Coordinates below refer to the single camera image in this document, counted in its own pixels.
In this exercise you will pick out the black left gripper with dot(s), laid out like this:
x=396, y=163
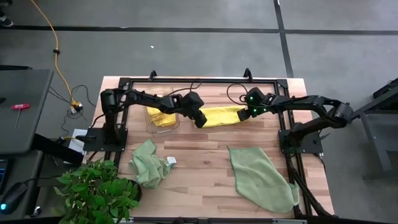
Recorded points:
x=189, y=104

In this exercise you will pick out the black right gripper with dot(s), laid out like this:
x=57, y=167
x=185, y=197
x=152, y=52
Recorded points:
x=256, y=102

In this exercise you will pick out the clear plastic bin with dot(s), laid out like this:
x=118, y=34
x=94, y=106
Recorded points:
x=161, y=130

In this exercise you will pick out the green microfiber towel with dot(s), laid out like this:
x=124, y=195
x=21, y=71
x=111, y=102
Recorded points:
x=258, y=180
x=149, y=171

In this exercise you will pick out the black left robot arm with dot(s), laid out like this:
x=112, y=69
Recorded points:
x=140, y=98

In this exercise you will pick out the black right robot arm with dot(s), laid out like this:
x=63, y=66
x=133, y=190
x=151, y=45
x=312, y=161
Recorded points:
x=311, y=101

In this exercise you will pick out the white paper tag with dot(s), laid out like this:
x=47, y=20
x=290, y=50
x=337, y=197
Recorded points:
x=171, y=160

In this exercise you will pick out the black plant pot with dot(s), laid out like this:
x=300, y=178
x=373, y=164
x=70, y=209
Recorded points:
x=138, y=189

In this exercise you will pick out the white paper sheet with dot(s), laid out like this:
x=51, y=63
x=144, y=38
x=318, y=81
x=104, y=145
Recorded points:
x=74, y=146

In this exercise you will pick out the dark metal side table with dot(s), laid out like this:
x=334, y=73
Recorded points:
x=385, y=96

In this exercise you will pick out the green leafy plant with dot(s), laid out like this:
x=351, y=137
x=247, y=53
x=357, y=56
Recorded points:
x=93, y=193

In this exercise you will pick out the black desk beam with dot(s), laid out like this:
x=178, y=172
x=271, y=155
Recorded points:
x=56, y=149

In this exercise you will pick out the grey desk panel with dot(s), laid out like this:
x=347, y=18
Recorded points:
x=28, y=124

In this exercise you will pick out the dark low desk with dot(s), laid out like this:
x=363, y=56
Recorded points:
x=21, y=168

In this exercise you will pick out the small metal desk clamp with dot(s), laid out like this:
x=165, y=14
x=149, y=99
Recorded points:
x=36, y=211

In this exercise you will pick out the black computer mouse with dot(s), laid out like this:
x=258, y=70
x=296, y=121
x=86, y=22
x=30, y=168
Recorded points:
x=14, y=196

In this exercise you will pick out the black keyboard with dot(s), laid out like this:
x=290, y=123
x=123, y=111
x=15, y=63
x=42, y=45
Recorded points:
x=2, y=174

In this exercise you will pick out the person's shoe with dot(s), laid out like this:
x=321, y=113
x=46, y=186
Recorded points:
x=5, y=21

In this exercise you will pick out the black aluminium table frame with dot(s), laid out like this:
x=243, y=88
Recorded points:
x=202, y=80

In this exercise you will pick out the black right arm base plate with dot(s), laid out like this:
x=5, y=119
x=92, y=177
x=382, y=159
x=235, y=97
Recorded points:
x=311, y=146

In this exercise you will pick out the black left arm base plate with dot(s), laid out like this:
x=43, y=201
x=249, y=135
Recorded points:
x=93, y=144

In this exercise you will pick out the silver aluminium rail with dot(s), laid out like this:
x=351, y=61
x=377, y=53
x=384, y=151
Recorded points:
x=248, y=221

